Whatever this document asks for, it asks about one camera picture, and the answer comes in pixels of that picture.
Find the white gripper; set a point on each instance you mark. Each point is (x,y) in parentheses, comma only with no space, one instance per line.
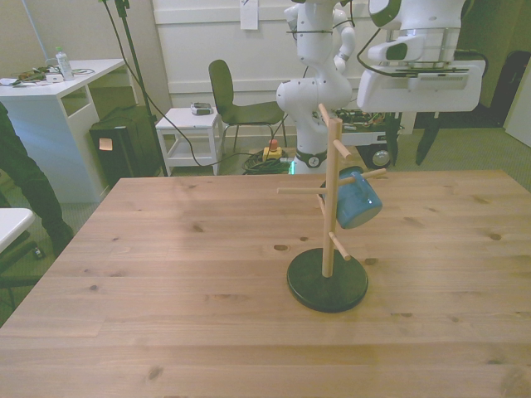
(419,91)

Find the blue enamel mug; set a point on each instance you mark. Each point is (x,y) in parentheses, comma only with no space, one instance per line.
(354,203)

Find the wooden mug tree black base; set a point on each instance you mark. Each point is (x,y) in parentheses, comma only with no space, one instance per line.
(327,290)

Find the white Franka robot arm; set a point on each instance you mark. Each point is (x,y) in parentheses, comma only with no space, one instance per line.
(315,41)

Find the yellow red emergency stop button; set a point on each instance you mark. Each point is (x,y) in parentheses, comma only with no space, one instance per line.
(272,151)

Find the black chair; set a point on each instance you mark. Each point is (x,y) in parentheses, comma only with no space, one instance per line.
(220,91)

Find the white paper sheet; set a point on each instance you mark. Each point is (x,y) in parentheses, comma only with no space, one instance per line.
(249,14)

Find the grey handheld device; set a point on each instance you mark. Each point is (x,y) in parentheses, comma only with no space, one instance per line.
(201,109)

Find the small white side table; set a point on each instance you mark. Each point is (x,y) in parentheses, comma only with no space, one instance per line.
(186,118)

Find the black tripod stand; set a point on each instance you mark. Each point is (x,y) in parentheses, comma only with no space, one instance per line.
(134,62)

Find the orange sticky note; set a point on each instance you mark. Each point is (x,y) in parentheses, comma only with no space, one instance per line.
(105,144)

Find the clear plastic bottle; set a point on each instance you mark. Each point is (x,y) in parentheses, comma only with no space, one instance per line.
(65,66)

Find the white desk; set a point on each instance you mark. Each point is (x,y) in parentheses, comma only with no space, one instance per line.
(50,132)

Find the person in dark clothes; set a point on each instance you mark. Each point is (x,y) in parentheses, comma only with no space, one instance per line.
(29,178)

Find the white seat swivel chair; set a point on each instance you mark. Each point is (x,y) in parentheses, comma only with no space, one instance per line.
(12,219)

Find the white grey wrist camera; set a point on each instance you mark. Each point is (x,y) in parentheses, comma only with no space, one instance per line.
(394,49)

